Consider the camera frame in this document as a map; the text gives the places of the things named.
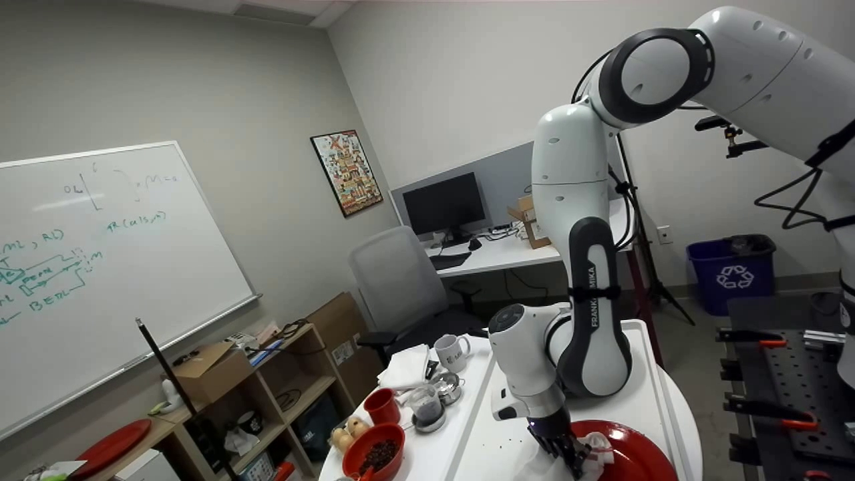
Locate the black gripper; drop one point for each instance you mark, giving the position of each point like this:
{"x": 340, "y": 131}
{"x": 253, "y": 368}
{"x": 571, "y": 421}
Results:
{"x": 551, "y": 430}

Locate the white cloth with red stripes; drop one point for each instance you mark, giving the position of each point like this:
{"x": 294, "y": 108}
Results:
{"x": 600, "y": 455}

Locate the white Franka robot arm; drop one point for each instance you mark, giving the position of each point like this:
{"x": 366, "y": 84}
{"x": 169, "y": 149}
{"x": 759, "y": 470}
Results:
{"x": 571, "y": 187}

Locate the folded white napkin cloth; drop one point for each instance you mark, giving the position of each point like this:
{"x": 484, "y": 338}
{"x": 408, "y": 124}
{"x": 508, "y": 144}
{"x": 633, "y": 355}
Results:
{"x": 404, "y": 367}

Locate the red disc plate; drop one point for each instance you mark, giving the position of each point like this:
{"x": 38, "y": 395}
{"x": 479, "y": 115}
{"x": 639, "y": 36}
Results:
{"x": 111, "y": 447}

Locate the white rectangular tray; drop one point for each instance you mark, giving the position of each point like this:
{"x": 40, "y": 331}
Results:
{"x": 656, "y": 390}

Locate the small metal cup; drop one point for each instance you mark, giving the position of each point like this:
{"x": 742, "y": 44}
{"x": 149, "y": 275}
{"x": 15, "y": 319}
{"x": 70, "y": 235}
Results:
{"x": 445, "y": 389}
{"x": 428, "y": 413}

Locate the red cup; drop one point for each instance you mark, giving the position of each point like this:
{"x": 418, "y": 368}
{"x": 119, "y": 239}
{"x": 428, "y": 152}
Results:
{"x": 384, "y": 406}

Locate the red bowl with dark contents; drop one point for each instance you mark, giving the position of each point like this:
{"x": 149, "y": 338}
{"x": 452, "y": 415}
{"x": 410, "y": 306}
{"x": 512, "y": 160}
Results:
{"x": 374, "y": 455}

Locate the white office desk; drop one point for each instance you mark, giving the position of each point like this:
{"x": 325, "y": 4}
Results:
{"x": 508, "y": 258}

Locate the black tripod stand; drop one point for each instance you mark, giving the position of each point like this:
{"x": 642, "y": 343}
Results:
{"x": 642, "y": 258}

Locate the pale eggs pile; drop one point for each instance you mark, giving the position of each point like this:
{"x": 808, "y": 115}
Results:
{"x": 349, "y": 434}

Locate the black keyboard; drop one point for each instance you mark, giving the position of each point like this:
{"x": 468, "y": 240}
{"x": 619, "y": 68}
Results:
{"x": 450, "y": 259}

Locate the brown cardboard box on desk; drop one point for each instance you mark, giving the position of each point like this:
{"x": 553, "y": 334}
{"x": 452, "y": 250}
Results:
{"x": 533, "y": 221}

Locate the black workbench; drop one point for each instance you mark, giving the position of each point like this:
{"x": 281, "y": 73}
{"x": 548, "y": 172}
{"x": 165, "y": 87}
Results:
{"x": 791, "y": 374}

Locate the blue recycling bin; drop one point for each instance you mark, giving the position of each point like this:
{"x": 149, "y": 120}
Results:
{"x": 731, "y": 275}

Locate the grey office chair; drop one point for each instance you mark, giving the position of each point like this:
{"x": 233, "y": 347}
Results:
{"x": 397, "y": 275}

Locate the large cardboard box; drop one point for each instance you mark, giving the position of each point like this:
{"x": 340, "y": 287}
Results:
{"x": 344, "y": 328}

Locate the black computer monitor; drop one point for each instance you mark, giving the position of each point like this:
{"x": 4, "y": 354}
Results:
{"x": 445, "y": 203}

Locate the grey desk partition panel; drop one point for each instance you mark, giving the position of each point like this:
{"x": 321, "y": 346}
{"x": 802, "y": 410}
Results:
{"x": 497, "y": 183}

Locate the wooden shelf unit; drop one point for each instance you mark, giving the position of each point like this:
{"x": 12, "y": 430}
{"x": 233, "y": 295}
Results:
{"x": 283, "y": 389}

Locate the stack of books and papers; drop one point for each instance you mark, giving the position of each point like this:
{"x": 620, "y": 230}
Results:
{"x": 261, "y": 346}

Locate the framed colourful poster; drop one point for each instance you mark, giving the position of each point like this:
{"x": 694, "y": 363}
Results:
{"x": 349, "y": 172}

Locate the small cardboard box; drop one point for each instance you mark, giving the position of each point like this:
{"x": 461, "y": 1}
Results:
{"x": 203, "y": 374}

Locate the thin black pole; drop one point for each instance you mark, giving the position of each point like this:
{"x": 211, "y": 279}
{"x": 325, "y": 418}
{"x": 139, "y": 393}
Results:
{"x": 175, "y": 383}

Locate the black camera bar on mount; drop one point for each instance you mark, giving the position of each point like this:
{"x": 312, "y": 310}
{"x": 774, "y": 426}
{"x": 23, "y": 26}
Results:
{"x": 711, "y": 120}

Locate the wall whiteboard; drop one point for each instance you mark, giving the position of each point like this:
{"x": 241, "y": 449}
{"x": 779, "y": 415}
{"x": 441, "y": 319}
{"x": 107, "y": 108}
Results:
{"x": 116, "y": 275}

